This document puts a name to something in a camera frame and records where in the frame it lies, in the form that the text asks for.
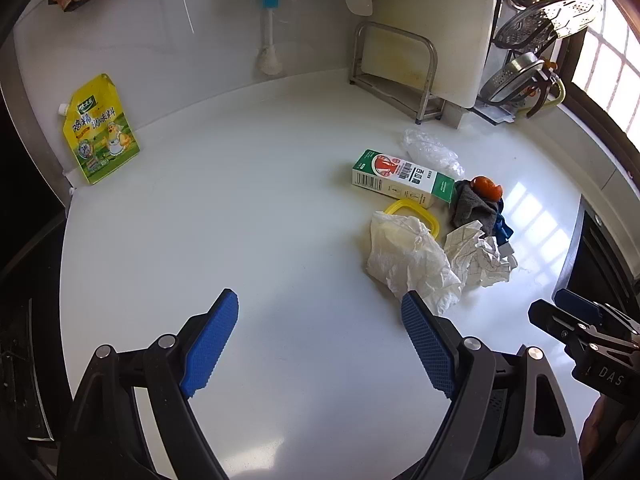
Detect white tissue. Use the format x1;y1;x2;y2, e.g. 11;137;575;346
366;211;463;317

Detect black dish rack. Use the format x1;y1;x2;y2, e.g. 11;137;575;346
475;0;566;126

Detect steel perforated colander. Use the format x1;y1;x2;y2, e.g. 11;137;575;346
480;52;546;108

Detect clear plastic bag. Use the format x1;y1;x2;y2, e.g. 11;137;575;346
400;128;463;178

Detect window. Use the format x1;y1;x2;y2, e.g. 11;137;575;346
570;0;640;131

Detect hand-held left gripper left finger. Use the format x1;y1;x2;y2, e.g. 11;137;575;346
57;288;240;480

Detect white bottle brush blue bristles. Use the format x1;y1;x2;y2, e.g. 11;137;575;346
256;0;283;77

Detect yellow gas hose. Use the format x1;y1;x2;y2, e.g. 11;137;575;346
517;77;567;118

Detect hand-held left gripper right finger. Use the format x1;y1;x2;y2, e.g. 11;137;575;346
401;290;583;480

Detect black gas stove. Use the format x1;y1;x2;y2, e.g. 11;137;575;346
552;195;640;311

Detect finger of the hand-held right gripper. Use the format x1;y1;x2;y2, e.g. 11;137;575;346
553;288;640;333
528;299;606;356

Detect dark grey cloth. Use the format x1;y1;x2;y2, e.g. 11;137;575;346
451;180;501;237

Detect person's right hand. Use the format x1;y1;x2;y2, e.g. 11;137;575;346
579;394;628;476

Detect white cutting board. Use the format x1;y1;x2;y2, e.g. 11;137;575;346
360;0;503;109

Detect yellow plastic lid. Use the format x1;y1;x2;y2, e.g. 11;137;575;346
383;199;441;241

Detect steel cutting board rack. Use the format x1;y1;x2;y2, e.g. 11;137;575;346
348;22;447;124

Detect blue plastic scrap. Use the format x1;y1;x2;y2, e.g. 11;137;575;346
492;199;515;247

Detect yellow seasoning pouch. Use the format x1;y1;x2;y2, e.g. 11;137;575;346
57;73;140;186

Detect metal strainer ladle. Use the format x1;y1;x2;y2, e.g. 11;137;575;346
494;0;604;51

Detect lined paper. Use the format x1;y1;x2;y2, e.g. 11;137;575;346
444;224;518;290

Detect orange round peel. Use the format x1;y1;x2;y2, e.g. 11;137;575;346
471;176;503;202

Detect green white milk carton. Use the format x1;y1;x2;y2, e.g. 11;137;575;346
351;149;457;206

